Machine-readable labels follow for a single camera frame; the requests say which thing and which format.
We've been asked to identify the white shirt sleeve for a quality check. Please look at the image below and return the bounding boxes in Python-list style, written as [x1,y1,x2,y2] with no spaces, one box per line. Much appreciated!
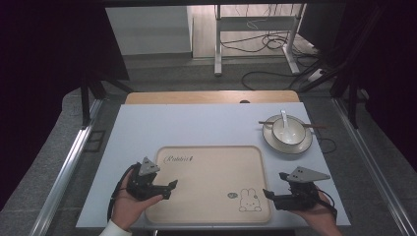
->
[98,218,133,236]

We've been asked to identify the tangled black floor cables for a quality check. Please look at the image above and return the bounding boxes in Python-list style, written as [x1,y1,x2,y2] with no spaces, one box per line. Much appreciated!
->
[218,30,321,67]

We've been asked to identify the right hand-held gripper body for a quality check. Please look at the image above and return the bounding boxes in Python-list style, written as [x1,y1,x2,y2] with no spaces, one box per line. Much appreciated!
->
[272,165,331,211]

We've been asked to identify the person's right hand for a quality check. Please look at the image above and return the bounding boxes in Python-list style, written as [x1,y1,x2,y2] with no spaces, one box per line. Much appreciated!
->
[288,188,338,230]

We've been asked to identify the white ceramic spoon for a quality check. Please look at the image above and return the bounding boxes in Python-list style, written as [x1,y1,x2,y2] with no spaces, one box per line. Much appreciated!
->
[279,109,293,140]

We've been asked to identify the silver metal rail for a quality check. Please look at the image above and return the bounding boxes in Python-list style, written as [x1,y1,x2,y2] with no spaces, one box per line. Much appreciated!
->
[331,97,417,236]
[36,97,104,236]

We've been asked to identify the white round plate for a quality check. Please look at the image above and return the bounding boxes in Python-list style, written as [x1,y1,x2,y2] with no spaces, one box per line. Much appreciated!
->
[262,114,314,155]

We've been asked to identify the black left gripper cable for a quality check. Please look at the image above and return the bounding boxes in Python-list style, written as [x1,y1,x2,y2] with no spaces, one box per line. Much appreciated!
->
[106,162,138,222]

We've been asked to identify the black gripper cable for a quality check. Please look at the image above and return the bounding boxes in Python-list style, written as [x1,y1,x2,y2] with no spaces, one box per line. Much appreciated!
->
[316,188,339,221]
[106,162,138,222]

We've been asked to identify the brown wooden chopstick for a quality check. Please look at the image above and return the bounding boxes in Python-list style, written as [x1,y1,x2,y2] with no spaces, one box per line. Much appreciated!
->
[258,120,328,130]

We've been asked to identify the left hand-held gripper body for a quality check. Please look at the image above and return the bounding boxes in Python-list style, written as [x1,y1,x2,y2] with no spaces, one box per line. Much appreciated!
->
[126,156,172,202]

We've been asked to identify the thin black cable loop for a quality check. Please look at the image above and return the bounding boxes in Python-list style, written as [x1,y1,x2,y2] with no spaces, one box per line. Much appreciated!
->
[314,128,337,154]

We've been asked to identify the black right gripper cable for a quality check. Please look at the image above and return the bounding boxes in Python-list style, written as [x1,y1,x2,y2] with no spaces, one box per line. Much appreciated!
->
[316,188,339,221]

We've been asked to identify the white power strip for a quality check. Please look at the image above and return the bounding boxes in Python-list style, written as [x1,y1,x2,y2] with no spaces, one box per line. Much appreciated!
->
[307,68,327,83]

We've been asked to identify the dark curtain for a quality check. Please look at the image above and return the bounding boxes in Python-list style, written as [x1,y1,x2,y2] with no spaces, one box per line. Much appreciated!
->
[0,0,131,210]
[299,1,417,165]

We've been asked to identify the beige tray with rabbit print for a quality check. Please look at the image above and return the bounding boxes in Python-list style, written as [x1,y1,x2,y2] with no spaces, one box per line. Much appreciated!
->
[145,145,272,225]

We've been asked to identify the black metal stand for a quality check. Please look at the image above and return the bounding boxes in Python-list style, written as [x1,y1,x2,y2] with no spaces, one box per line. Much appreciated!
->
[79,73,135,130]
[299,6,387,130]

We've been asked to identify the white bowl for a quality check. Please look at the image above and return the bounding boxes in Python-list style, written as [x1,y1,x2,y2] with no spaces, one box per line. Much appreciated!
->
[271,117,307,147]

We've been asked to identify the white metal desk frame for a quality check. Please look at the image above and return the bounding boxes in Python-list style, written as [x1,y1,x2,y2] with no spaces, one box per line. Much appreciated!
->
[213,3,307,79]

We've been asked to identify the person's left hand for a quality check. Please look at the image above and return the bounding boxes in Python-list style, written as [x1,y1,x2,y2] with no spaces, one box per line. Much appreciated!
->
[110,178,165,231]

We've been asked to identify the wooden table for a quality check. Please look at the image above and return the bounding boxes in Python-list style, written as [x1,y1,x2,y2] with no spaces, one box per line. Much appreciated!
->
[124,89,301,105]

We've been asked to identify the white cabinet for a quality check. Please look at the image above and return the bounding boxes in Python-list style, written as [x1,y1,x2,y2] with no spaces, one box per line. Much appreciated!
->
[104,5,194,57]

